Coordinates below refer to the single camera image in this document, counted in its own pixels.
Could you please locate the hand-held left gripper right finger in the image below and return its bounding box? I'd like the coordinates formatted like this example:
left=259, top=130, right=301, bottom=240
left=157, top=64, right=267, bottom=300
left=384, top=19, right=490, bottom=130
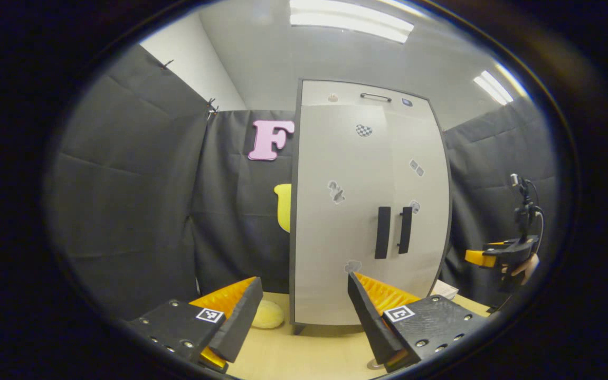
left=347, top=272, right=489, bottom=373

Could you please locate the black backdrop cloth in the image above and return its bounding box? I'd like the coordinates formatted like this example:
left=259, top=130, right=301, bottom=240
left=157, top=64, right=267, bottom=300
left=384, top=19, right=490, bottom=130
left=45, top=45, right=561, bottom=322

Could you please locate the small ceiling light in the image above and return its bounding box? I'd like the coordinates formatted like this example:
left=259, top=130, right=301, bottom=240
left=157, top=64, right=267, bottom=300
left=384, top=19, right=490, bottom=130
left=473, top=70, right=516, bottom=106

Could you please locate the white cabinet door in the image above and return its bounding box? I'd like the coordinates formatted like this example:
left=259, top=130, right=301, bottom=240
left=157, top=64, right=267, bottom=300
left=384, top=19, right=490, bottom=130
left=386, top=108, right=450, bottom=299
left=293, top=104, right=395, bottom=326

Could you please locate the black door handle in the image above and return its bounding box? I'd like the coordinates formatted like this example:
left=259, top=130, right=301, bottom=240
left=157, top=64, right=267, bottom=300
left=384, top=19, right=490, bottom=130
left=397, top=206, right=414, bottom=255
left=374, top=206, right=392, bottom=260

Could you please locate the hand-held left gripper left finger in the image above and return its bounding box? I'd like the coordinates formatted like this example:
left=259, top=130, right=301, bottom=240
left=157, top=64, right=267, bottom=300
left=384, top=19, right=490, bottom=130
left=127, top=276, right=264, bottom=373

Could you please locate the white cabinet drawer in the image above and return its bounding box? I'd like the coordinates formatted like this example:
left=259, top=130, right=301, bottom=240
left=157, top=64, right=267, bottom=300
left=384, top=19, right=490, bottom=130
left=301, top=80, right=431, bottom=114

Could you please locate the black cable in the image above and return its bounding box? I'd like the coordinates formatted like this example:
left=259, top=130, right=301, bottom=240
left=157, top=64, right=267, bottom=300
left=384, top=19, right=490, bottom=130
left=526, top=179, right=546, bottom=251

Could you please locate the long ceiling light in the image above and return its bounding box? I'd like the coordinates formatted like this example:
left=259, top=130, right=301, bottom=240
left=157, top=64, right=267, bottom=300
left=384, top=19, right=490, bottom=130
left=289, top=0, right=415, bottom=44

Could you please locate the white cabinet with dark sides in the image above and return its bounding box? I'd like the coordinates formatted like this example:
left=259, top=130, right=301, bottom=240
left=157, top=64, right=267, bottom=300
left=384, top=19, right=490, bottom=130
left=288, top=78, right=452, bottom=336

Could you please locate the pale yellow sponge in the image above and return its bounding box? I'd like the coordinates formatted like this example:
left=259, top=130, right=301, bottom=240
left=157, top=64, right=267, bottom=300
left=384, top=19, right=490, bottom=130
left=251, top=300, right=286, bottom=330

